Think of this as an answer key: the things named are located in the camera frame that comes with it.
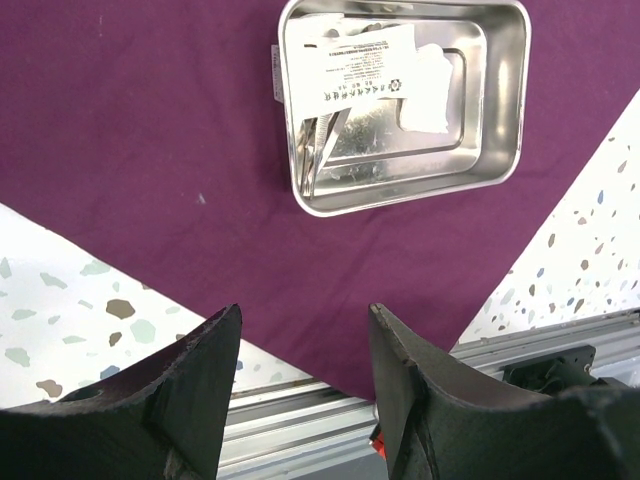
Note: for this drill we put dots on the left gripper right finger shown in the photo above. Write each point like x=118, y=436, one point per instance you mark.
x=442, y=419

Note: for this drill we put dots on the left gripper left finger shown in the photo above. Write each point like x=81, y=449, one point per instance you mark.
x=161, y=418

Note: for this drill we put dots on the stainless steel tray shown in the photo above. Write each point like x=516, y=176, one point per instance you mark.
x=375, y=162

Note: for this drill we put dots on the purple cloth mat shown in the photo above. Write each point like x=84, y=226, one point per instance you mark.
x=147, y=133

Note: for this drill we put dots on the white gauze pad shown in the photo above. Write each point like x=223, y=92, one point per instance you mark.
x=424, y=109

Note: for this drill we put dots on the steel tweezers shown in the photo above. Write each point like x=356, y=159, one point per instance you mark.
x=320, y=137

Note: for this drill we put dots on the white sachet packet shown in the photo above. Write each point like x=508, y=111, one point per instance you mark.
x=334, y=63

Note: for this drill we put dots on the aluminium rail frame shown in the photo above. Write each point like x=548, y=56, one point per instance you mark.
x=311, y=431

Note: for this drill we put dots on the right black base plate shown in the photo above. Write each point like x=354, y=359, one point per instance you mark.
x=554, y=373

